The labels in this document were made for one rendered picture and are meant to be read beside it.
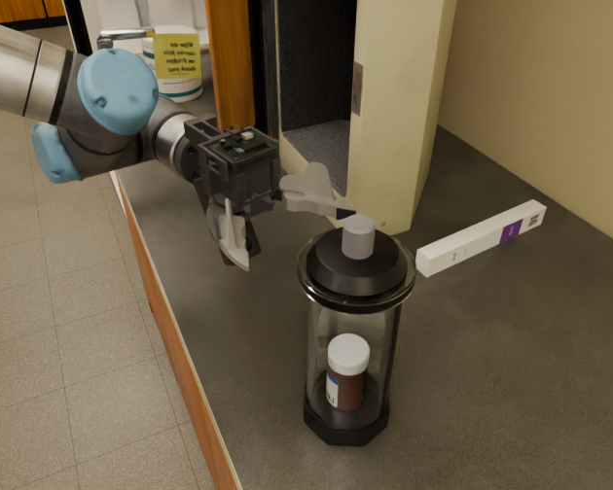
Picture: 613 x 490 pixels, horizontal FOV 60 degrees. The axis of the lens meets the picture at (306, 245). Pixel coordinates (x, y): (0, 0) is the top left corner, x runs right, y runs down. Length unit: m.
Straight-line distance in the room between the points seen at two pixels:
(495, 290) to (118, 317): 1.61
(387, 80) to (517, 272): 0.35
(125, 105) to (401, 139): 0.42
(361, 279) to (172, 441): 1.39
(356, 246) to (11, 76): 0.34
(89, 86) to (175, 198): 0.49
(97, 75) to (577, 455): 0.63
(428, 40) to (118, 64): 0.40
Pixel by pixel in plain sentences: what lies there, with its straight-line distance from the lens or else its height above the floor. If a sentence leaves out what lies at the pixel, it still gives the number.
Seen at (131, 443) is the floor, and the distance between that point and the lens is 1.81.
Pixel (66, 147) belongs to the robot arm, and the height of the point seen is 1.19.
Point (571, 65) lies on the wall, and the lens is 1.05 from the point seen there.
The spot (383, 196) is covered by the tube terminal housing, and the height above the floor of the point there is 1.02.
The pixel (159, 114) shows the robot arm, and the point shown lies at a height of 1.19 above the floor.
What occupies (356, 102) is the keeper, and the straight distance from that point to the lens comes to 0.75.
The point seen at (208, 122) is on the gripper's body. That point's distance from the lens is 0.65.
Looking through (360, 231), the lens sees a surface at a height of 1.21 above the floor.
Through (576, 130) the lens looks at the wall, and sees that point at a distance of 1.06.
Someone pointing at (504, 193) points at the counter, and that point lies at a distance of 1.06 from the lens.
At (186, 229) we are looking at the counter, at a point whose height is 0.94.
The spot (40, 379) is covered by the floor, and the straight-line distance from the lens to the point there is 2.07.
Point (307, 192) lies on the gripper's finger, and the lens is 0.60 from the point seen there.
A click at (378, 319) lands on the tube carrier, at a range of 0.48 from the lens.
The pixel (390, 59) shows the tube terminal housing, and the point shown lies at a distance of 0.74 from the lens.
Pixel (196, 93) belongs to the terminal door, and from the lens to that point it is 1.01.
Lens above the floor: 1.48
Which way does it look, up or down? 38 degrees down
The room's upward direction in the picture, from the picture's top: straight up
